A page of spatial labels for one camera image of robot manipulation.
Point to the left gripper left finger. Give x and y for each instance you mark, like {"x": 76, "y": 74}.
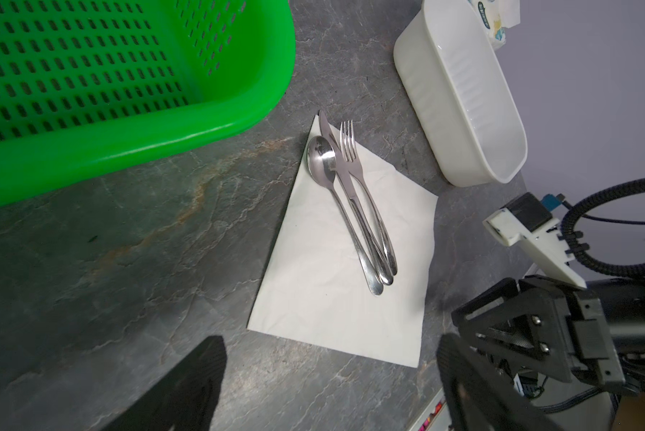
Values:
{"x": 186, "y": 398}

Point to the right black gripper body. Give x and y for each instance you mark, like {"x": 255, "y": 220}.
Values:
{"x": 545, "y": 325}

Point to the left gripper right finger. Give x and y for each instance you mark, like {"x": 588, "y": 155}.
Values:
{"x": 477, "y": 397}

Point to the silver table knife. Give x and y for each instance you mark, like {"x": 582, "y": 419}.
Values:
{"x": 347, "y": 183}

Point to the silver spoon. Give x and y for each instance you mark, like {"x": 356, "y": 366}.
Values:
{"x": 321, "y": 162}

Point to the silver fork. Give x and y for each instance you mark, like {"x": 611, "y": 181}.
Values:
{"x": 350, "y": 152}

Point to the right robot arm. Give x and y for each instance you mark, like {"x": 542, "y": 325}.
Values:
{"x": 623, "y": 301}

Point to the white paper napkin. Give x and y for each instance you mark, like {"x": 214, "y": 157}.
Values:
{"x": 314, "y": 290}

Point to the white oval plastic tub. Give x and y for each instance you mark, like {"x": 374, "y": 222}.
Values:
{"x": 459, "y": 93}

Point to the tissue pack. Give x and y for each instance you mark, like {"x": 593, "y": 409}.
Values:
{"x": 496, "y": 16}

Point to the green perforated plastic basket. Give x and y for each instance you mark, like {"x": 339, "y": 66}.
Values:
{"x": 93, "y": 87}

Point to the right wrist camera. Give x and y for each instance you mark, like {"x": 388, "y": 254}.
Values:
{"x": 526, "y": 222}

